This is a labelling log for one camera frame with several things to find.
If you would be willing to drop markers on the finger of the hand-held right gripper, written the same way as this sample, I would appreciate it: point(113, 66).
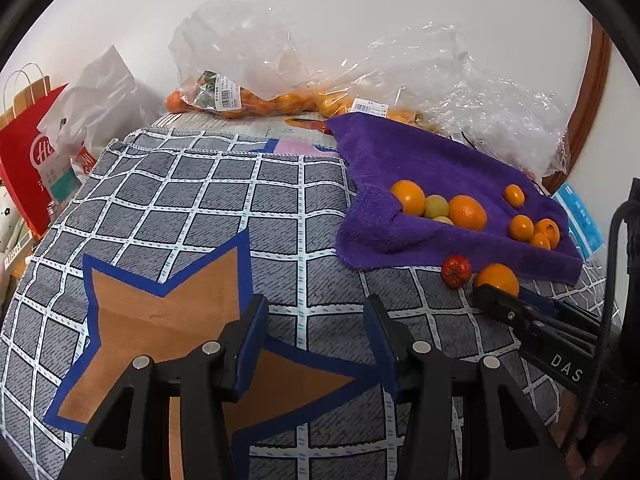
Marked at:
point(500, 307)
point(550, 307)

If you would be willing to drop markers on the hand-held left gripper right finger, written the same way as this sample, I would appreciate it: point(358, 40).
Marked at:
point(382, 345)

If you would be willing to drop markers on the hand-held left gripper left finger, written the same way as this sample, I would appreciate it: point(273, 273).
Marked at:
point(252, 345)

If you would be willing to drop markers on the red tomato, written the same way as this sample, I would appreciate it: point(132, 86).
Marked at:
point(455, 271)

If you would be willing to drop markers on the small orange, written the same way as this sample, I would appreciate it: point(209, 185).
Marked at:
point(540, 242)

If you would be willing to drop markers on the green plum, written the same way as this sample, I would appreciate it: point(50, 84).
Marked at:
point(436, 206)
point(442, 220)

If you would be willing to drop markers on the purple towel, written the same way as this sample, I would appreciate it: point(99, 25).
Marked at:
point(450, 170)

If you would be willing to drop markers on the blue tissue pack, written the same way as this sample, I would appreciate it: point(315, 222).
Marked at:
point(582, 225)

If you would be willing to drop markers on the grey checked star blanket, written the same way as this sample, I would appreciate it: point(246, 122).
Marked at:
point(175, 210)

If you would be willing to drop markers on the printed bed sheet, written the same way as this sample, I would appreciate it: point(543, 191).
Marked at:
point(280, 125)

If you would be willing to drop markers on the bagged oranges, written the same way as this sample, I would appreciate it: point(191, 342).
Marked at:
point(340, 102)
point(260, 105)

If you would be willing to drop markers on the white patterned pillow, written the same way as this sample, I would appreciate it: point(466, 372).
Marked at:
point(10, 225)

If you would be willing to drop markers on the white plastic bag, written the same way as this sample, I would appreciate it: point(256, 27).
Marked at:
point(100, 105)

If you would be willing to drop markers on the red paper bag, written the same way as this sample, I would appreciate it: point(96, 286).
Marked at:
point(25, 160)

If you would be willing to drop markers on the brown wooden door frame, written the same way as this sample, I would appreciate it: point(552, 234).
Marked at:
point(595, 95)

